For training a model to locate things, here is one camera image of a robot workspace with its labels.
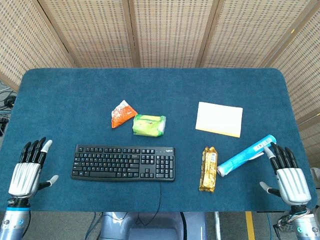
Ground black cables on floor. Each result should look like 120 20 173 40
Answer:
0 89 17 137

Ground white table leg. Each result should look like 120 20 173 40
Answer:
214 211 222 240

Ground gold foil snack bar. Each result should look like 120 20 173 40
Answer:
198 146 218 193

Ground blue table mat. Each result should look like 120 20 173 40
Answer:
0 67 316 213

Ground green snack packet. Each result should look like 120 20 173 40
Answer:
132 113 167 137

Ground orange snack packet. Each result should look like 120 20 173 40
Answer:
111 99 138 129

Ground blue cable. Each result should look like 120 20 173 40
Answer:
265 212 274 240

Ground blue cylindrical tube package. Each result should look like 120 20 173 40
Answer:
216 134 278 177

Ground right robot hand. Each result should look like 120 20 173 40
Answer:
259 142 312 207

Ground woven bamboo folding screen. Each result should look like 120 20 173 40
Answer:
0 0 320 161

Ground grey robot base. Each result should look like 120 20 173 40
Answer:
98 211 208 240

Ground black keyboard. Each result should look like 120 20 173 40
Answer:
70 144 176 182

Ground thin black cable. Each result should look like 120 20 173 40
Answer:
135 181 162 225

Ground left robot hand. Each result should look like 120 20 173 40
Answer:
8 136 59 199

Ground white yellow notepad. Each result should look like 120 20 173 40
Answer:
195 101 244 139

